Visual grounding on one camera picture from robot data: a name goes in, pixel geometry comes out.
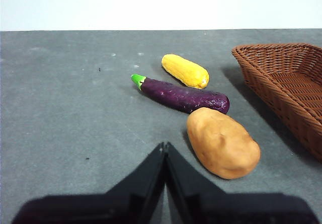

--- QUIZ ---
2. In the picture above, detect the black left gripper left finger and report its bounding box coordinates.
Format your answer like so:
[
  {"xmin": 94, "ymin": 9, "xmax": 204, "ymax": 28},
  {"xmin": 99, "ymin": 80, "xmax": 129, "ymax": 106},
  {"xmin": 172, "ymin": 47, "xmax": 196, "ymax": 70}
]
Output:
[{"xmin": 11, "ymin": 142, "xmax": 166, "ymax": 224}]

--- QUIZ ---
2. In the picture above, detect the brown potato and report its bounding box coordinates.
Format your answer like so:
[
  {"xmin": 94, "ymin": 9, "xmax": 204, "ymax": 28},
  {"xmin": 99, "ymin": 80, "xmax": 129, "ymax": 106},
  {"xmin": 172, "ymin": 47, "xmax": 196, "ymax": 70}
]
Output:
[{"xmin": 186, "ymin": 107, "xmax": 262, "ymax": 180}]

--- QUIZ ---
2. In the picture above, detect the yellow corn cob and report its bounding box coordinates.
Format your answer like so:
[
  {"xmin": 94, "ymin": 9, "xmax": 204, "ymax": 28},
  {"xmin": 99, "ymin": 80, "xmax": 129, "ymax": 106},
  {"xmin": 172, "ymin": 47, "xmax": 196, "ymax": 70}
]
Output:
[{"xmin": 161, "ymin": 54, "xmax": 210, "ymax": 90}]

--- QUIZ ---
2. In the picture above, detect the purple eggplant with green stem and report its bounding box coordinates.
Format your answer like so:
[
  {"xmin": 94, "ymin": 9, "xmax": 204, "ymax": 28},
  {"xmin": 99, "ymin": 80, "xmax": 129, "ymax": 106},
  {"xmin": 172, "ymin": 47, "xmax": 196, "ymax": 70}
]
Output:
[{"xmin": 130, "ymin": 73, "xmax": 230, "ymax": 115}]

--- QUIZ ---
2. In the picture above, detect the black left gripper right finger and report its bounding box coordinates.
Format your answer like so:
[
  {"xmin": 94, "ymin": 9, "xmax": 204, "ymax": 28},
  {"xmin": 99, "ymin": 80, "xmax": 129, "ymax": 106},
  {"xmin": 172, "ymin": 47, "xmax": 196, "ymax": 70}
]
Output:
[{"xmin": 165, "ymin": 141, "xmax": 321, "ymax": 224}]

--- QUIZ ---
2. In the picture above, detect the brown wicker basket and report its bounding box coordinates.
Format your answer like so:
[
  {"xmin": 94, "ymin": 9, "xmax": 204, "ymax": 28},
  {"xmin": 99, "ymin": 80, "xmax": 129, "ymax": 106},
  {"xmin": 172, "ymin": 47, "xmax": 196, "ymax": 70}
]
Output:
[{"xmin": 231, "ymin": 42, "xmax": 322, "ymax": 163}]

